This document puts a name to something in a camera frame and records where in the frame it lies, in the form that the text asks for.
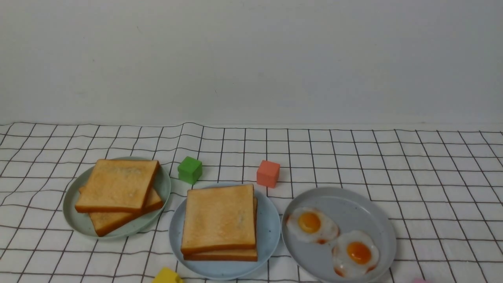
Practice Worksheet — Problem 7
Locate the green cube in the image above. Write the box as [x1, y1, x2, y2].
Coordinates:
[177, 156, 202, 185]

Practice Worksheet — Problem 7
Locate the light blue plate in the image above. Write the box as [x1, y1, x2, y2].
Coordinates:
[169, 183, 281, 281]

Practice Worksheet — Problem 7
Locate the white black-grid tablecloth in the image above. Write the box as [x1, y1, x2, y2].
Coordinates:
[0, 123, 503, 283]

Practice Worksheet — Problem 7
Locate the fried egg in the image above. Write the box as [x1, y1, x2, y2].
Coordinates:
[332, 230, 380, 279]
[286, 207, 340, 245]

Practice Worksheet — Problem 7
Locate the left fried egg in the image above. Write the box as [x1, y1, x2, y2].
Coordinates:
[286, 207, 340, 245]

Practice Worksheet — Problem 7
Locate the right fried egg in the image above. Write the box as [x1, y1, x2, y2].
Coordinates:
[332, 230, 380, 279]

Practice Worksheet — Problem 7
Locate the toast slice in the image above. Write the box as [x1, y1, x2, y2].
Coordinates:
[74, 159, 160, 213]
[88, 188, 163, 237]
[183, 198, 258, 261]
[181, 184, 257, 256]

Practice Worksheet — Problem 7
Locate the yellow block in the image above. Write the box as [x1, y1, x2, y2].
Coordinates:
[152, 267, 184, 283]

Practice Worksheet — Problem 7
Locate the green plate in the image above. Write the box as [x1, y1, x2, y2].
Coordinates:
[63, 156, 171, 240]

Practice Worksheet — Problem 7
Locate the orange cube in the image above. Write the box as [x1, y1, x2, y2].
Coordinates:
[256, 160, 280, 188]

